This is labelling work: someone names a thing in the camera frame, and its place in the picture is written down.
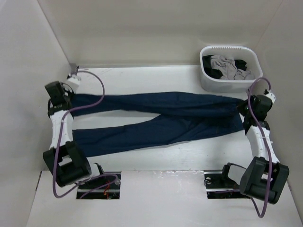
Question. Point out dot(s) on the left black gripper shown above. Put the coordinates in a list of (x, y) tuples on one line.
[(71, 93)]

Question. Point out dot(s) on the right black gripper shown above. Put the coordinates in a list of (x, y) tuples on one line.
[(241, 106)]

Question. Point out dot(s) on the dark blue denim trousers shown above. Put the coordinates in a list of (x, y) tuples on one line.
[(179, 117)]

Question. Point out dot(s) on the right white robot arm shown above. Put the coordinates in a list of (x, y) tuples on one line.
[(265, 177)]

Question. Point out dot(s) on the grey crumpled garment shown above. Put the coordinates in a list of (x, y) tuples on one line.
[(229, 69)]

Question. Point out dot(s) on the white plastic laundry basket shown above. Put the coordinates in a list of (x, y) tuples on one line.
[(237, 52)]

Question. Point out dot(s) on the black crumpled garment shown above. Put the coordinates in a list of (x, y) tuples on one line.
[(206, 63)]

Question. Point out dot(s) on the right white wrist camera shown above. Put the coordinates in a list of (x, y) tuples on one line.
[(269, 94)]

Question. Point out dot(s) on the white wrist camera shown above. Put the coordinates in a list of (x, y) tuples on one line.
[(269, 94), (73, 81)]

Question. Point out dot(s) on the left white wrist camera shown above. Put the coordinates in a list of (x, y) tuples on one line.
[(73, 81)]

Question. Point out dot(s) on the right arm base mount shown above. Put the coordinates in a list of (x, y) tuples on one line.
[(220, 187)]

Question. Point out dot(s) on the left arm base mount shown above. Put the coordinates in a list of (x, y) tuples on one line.
[(108, 192)]

